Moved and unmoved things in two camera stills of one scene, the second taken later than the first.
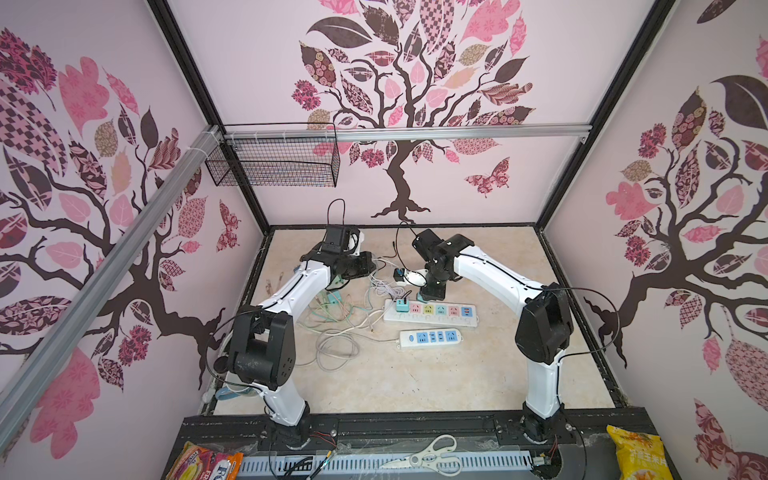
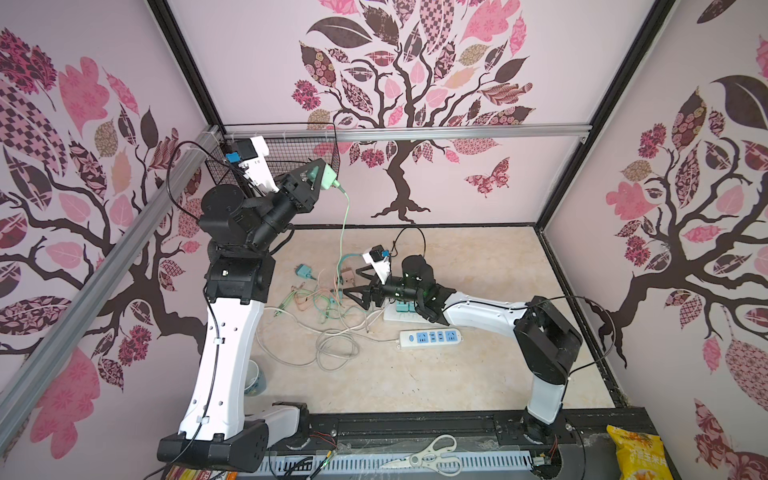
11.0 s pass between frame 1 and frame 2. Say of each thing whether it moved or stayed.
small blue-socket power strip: stayed
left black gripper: moved
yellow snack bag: stayed
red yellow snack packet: stayed
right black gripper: moved
